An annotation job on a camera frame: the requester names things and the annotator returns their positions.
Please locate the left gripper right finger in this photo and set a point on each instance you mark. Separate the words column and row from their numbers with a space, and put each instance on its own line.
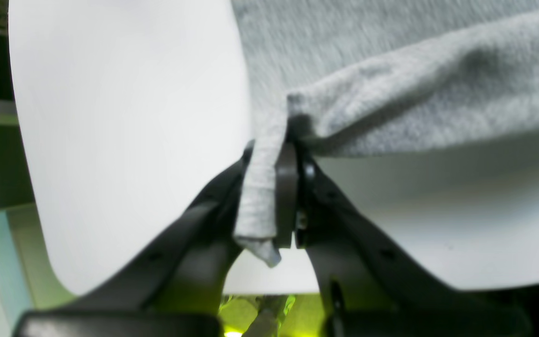
column 369, row 285

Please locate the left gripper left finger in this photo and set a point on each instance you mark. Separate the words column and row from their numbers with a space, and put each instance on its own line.
column 171, row 288

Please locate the grey T-shirt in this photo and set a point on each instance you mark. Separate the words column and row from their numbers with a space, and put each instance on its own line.
column 373, row 77

